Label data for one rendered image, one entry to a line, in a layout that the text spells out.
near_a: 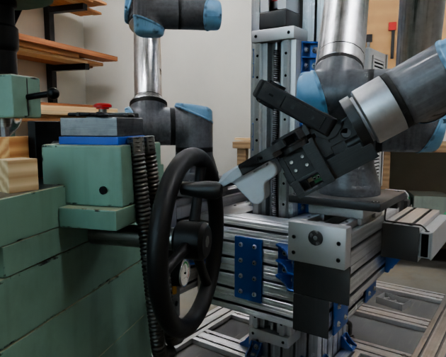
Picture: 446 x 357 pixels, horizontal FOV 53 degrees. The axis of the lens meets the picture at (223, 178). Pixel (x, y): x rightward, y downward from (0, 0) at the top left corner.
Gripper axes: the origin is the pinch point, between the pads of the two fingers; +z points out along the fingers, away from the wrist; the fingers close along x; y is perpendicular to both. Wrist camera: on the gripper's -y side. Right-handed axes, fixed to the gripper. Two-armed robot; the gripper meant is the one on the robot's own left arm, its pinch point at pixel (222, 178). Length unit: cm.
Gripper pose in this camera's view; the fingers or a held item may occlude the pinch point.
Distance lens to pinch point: 63.0
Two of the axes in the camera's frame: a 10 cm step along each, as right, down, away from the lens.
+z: -8.3, 4.7, 3.0
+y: 4.8, 8.8, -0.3
